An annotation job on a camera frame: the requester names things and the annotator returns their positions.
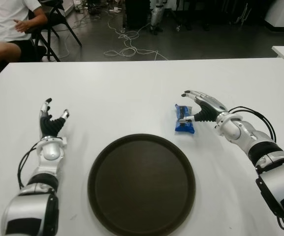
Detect round dark brown tray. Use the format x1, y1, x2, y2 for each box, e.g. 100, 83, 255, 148
87, 133, 196, 236

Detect white cable on floor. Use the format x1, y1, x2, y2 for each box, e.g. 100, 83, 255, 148
103, 14, 169, 61

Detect silver humanoid robot legs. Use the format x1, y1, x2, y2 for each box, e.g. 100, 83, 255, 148
149, 0, 167, 35

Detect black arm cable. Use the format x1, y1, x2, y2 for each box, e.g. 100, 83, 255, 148
17, 141, 44, 190
227, 105, 284, 233

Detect seated person in white shirt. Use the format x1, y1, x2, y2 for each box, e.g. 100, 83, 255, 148
0, 0, 49, 76

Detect dark rolling chair base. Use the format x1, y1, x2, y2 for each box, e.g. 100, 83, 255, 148
173, 7, 210, 32

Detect black folding chair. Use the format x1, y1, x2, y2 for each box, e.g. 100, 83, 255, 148
31, 0, 83, 62

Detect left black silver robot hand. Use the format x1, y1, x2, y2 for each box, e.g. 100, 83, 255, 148
38, 97, 70, 137

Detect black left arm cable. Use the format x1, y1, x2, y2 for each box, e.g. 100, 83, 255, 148
17, 141, 44, 190

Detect blue Oreo cookie packet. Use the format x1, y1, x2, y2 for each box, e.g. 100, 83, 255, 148
173, 103, 196, 135

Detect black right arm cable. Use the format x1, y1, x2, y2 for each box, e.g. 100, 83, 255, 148
227, 105, 284, 233

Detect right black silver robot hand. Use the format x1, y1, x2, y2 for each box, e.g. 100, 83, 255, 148
178, 89, 228, 123

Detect black cabinet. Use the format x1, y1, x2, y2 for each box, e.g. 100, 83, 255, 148
123, 0, 154, 30

